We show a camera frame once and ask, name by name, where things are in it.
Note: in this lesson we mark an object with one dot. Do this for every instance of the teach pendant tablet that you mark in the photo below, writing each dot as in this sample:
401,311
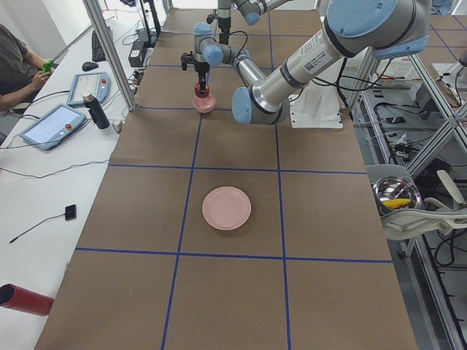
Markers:
53,127
97,84

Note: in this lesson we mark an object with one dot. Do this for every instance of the aluminium frame post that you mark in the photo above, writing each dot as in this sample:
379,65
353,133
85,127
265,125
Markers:
93,9

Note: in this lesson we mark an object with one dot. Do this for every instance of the pink plate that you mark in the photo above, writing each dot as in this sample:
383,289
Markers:
226,208

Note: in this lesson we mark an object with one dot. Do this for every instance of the seated person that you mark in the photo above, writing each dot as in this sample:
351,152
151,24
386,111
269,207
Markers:
22,75

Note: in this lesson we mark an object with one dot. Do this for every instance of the brown paper table cover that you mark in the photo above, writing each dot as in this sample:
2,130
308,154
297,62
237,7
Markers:
310,268

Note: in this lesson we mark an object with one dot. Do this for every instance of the black computer mouse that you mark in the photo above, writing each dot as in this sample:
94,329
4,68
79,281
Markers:
89,65

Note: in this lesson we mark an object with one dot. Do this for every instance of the far teach pendant tablet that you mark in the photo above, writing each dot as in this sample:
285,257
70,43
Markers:
97,84

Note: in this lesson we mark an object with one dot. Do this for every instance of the black water bottle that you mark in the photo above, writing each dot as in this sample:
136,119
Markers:
94,107

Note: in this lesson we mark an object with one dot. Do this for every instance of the green object in hand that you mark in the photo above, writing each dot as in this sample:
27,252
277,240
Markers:
48,67

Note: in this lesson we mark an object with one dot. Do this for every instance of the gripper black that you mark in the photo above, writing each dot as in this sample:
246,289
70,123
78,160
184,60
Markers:
201,68

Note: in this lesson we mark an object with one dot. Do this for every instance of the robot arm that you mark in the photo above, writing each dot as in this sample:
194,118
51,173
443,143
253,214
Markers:
251,11
392,29

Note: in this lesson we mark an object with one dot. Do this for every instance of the red cylinder bottle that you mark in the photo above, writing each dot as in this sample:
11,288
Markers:
20,299

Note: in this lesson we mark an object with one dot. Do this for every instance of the red apple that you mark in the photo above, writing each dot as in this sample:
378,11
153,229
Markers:
201,90

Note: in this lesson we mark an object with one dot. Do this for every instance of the black keyboard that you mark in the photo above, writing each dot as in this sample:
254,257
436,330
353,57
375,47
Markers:
97,51

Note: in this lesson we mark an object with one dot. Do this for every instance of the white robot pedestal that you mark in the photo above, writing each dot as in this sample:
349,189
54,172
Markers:
315,107

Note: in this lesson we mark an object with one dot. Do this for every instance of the small black square device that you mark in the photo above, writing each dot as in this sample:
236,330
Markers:
70,212

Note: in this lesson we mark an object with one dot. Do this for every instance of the steel pot with corn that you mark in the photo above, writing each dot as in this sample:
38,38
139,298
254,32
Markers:
394,193

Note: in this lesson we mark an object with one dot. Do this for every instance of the pink bowl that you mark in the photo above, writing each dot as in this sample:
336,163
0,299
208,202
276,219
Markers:
204,105

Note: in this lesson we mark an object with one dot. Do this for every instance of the near teach pendant tablet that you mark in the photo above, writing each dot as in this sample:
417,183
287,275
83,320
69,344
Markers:
53,127

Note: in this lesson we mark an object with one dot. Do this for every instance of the white grey chair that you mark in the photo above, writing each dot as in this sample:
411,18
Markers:
409,224

